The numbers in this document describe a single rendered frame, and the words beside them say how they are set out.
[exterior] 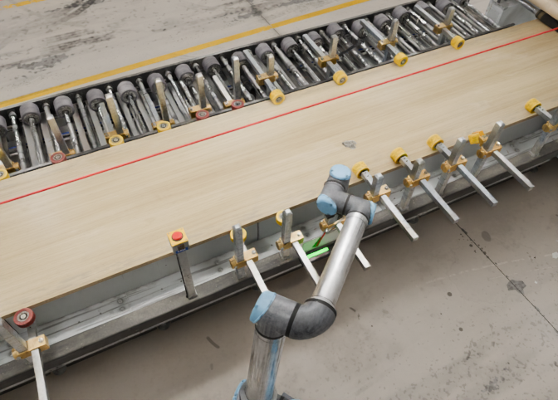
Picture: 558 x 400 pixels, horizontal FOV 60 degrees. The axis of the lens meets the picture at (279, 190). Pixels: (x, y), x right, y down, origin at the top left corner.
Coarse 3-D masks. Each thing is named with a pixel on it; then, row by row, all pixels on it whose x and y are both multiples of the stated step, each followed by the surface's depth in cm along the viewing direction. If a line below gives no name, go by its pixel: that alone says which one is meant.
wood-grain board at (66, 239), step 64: (448, 64) 326; (512, 64) 328; (192, 128) 281; (256, 128) 282; (320, 128) 284; (384, 128) 285; (448, 128) 287; (0, 192) 248; (64, 192) 249; (128, 192) 250; (192, 192) 251; (256, 192) 252; (320, 192) 254; (0, 256) 224; (64, 256) 225; (128, 256) 226
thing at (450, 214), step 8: (400, 160) 263; (408, 160) 261; (408, 168) 259; (424, 184) 251; (432, 192) 248; (440, 200) 245; (440, 208) 244; (448, 208) 241; (448, 216) 240; (456, 216) 239
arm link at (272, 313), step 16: (256, 304) 157; (272, 304) 156; (288, 304) 157; (256, 320) 157; (272, 320) 155; (288, 320) 153; (256, 336) 165; (272, 336) 159; (288, 336) 156; (256, 352) 168; (272, 352) 166; (256, 368) 173; (272, 368) 173; (240, 384) 196; (256, 384) 179; (272, 384) 181
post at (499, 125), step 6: (498, 126) 252; (504, 126) 253; (492, 132) 257; (498, 132) 254; (492, 138) 258; (486, 144) 264; (492, 144) 262; (486, 150) 266; (480, 162) 273; (474, 168) 279; (480, 168) 278; (474, 174) 281
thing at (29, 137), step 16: (464, 16) 393; (400, 32) 377; (208, 80) 333; (128, 112) 311; (144, 112) 311; (176, 112) 312; (48, 128) 301; (80, 128) 301; (96, 128) 301; (32, 144) 291; (48, 144) 291; (32, 160) 283
